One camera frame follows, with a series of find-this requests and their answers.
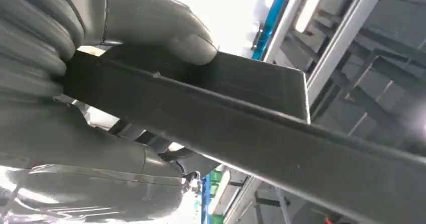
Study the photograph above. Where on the blue frame post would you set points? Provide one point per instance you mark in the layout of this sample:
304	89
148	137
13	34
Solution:
271	19

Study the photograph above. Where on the white frame beam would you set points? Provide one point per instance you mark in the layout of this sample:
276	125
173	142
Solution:
286	23

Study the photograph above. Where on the green bracket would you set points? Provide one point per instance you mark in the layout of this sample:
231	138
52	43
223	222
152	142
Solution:
215	186

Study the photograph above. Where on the ribbed grey right arm sleeve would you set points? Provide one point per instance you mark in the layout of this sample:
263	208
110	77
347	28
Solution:
36	32

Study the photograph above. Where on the aluminium frame rail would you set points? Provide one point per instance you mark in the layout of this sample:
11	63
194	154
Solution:
342	39

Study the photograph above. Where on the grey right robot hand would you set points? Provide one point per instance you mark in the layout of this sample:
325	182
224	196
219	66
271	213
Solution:
83	169

